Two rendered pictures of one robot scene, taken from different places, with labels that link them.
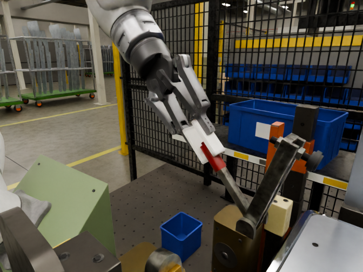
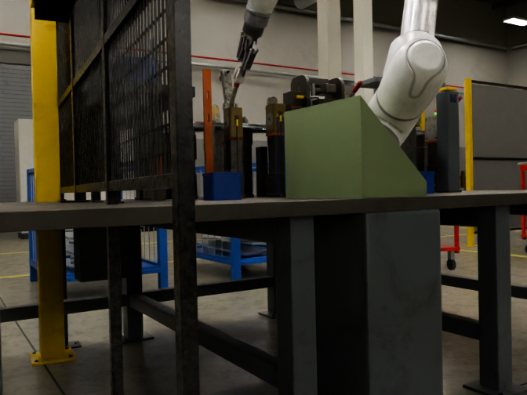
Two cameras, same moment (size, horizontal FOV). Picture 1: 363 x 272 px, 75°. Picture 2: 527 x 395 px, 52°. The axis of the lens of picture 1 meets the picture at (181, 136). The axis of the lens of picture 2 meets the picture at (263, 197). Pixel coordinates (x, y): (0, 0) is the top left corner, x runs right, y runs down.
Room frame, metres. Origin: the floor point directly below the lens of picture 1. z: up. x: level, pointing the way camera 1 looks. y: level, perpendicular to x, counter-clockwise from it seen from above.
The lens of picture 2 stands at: (2.28, 0.80, 0.73)
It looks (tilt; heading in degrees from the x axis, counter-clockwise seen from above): 1 degrees down; 202
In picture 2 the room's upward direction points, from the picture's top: 1 degrees counter-clockwise
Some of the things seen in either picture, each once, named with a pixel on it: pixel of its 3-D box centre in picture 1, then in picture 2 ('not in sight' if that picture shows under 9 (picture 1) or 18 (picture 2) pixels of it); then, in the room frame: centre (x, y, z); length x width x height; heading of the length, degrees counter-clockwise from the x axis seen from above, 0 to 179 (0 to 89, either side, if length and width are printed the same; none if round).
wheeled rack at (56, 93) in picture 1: (55, 71); not in sight; (7.25, 3.71, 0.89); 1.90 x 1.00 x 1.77; 145
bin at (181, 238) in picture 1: (181, 236); (222, 186); (0.64, 0.00, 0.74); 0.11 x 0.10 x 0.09; 138
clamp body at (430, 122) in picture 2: not in sight; (439, 154); (-0.44, 0.62, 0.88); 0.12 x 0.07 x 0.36; 48
